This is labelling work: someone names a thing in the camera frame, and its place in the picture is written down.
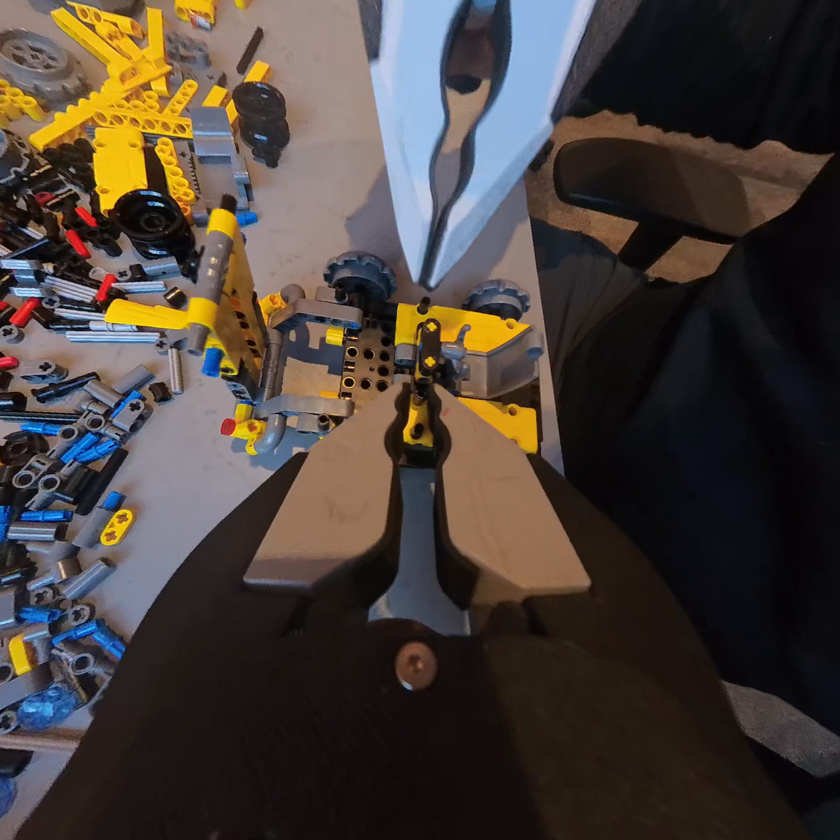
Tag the dark grey joint connector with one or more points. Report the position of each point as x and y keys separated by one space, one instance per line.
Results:
x=187 y=49

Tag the pile of yellow building pieces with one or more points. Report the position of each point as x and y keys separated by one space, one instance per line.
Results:
x=118 y=157

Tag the short black holed beam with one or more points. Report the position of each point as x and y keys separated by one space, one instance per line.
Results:
x=430 y=341

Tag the yellow toy vehicle assembly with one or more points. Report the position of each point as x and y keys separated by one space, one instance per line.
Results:
x=485 y=328

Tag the dark grey claw connector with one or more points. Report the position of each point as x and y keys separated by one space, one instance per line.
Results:
x=456 y=348

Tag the person's leg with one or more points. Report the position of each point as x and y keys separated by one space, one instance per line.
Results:
x=590 y=315

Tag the black beam with yellow pins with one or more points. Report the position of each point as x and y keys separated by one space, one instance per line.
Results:
x=423 y=375

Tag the grey desk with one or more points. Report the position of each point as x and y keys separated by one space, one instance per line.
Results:
x=328 y=164

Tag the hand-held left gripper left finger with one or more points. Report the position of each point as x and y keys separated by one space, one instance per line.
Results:
x=321 y=518

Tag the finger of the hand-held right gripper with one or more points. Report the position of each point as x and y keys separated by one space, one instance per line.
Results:
x=407 y=98
x=525 y=98

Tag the long yellow holed beam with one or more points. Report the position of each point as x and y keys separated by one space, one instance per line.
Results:
x=257 y=72

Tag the person's right hand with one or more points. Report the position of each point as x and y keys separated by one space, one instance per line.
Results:
x=479 y=59

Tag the yellow motor block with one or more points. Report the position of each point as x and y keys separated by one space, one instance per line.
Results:
x=193 y=10

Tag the grey digger bucket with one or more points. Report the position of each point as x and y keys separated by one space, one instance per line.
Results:
x=213 y=131

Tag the pile of mixed small pieces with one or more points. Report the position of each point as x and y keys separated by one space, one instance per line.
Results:
x=65 y=426

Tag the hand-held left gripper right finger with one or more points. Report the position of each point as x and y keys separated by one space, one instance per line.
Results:
x=518 y=518

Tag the black axle rod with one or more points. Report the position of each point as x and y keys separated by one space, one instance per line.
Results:
x=249 y=49

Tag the black spoked wheel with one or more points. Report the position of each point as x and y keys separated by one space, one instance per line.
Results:
x=259 y=115

